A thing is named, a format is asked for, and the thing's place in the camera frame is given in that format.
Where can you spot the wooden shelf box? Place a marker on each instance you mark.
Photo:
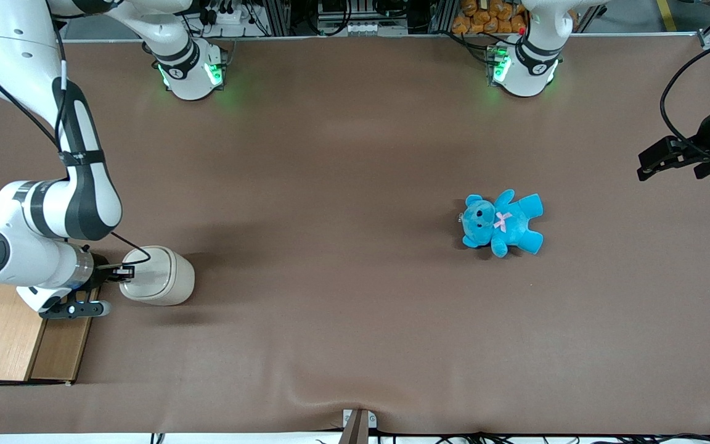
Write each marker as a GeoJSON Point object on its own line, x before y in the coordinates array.
{"type": "Point", "coordinates": [4, 339]}

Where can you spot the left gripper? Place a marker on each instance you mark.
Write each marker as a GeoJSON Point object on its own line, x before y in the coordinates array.
{"type": "Point", "coordinates": [707, 131]}

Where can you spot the beige trash can lid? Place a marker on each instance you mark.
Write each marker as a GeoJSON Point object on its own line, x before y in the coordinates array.
{"type": "Point", "coordinates": [153, 274]}

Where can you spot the orange packaged items pile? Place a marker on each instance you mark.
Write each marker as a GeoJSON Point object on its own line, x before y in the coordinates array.
{"type": "Point", "coordinates": [484, 18]}

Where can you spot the beige trash can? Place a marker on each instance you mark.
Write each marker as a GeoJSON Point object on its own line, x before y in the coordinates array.
{"type": "Point", "coordinates": [176, 280]}

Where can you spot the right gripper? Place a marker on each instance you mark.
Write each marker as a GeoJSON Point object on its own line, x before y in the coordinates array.
{"type": "Point", "coordinates": [100, 266]}

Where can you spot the metal mount bracket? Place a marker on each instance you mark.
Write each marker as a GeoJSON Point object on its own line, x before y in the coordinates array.
{"type": "Point", "coordinates": [360, 425]}

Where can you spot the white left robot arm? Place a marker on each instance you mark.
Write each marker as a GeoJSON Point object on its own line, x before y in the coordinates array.
{"type": "Point", "coordinates": [524, 68]}

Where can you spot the white power strip with plugs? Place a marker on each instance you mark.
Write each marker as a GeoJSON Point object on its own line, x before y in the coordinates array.
{"type": "Point", "coordinates": [225, 12]}

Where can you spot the blue teddy bear plush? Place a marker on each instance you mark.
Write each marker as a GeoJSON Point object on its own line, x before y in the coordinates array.
{"type": "Point", "coordinates": [509, 225]}

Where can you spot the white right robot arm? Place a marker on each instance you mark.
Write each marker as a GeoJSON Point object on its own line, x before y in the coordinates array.
{"type": "Point", "coordinates": [84, 185]}

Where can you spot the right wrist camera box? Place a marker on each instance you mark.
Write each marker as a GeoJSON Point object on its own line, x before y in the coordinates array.
{"type": "Point", "coordinates": [74, 309]}

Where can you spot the brown table cover mat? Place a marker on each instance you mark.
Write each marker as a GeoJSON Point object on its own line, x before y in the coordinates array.
{"type": "Point", "coordinates": [330, 246]}

